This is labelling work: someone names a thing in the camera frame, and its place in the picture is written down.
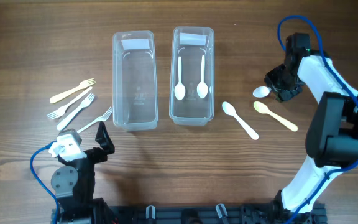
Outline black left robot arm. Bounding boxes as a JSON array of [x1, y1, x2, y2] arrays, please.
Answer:
[[48, 121, 119, 223]]

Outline right clear plastic container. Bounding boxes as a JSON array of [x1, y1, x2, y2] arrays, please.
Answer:
[[169, 27, 214, 126]]

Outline clear white plastic fork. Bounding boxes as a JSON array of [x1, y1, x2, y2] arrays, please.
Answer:
[[77, 107, 113, 134]]

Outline thick white plastic fork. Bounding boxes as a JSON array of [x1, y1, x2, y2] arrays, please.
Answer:
[[56, 93, 95, 131]]

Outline yellow plastic spoon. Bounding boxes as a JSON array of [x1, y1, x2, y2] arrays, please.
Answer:
[[253, 101, 298, 132]]

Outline clear plastic container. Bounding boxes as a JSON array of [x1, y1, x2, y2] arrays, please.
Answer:
[[169, 27, 214, 126], [112, 30, 158, 131]]

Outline thick white plastic spoon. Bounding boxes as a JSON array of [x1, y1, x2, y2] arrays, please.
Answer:
[[222, 101, 259, 140]]

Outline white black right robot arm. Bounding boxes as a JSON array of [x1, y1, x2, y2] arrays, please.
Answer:
[[264, 33, 358, 213]]

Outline yellow plastic fork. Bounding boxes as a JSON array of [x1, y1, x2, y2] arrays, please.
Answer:
[[49, 78, 96, 104]]

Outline thin white plastic fork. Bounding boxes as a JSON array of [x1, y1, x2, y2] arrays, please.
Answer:
[[47, 86, 93, 119]]

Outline left blue cable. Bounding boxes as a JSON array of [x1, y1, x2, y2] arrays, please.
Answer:
[[29, 140, 58, 224]]

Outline left clear plastic container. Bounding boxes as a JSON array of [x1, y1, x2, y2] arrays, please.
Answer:
[[112, 30, 158, 131]]

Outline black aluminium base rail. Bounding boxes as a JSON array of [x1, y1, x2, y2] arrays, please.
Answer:
[[51, 202, 326, 224]]

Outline thin white spoon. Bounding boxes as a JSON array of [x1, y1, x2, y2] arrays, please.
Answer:
[[174, 57, 186, 100], [197, 55, 208, 98], [252, 86, 271, 98]]

